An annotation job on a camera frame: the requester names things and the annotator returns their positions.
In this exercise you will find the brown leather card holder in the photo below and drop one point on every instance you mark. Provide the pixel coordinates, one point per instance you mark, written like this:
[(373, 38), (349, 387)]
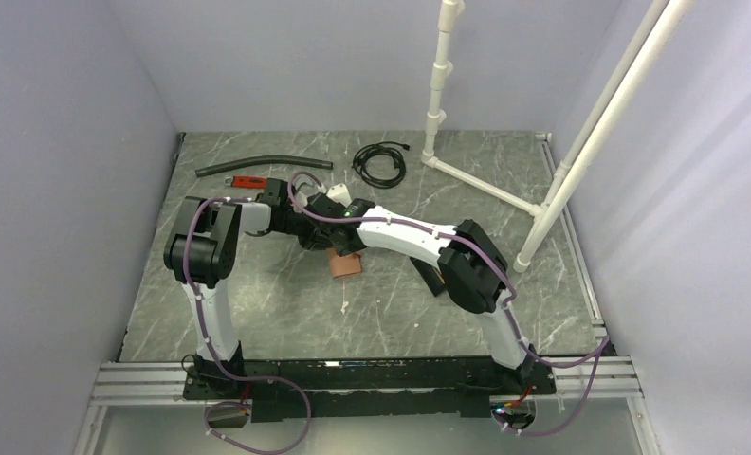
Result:
[(343, 266)]

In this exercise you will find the aluminium extrusion frame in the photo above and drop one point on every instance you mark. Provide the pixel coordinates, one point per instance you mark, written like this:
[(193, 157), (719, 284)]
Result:
[(154, 384)]

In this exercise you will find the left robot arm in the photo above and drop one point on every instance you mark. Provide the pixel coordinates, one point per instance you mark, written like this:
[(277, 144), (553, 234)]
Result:
[(201, 252)]

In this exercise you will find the red handled adjustable wrench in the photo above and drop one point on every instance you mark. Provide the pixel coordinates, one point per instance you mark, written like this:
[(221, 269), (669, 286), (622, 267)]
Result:
[(246, 182)]

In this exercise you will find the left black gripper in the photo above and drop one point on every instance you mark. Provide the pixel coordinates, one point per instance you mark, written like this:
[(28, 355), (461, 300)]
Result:
[(311, 237)]

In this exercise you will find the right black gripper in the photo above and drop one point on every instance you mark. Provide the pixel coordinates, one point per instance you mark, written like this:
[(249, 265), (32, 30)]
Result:
[(343, 251)]

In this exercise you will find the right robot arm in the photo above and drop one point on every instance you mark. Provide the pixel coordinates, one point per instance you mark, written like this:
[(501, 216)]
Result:
[(472, 269)]

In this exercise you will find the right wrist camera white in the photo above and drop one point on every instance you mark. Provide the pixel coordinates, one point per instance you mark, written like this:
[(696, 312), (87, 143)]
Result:
[(339, 193)]

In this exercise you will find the black card box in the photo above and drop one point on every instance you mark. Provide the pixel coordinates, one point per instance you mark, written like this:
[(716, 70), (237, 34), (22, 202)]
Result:
[(430, 275)]

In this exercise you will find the white pvc pipe frame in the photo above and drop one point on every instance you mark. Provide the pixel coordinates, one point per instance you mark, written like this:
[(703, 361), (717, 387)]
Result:
[(501, 65)]

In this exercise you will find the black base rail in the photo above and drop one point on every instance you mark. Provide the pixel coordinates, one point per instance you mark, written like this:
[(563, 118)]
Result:
[(276, 390)]

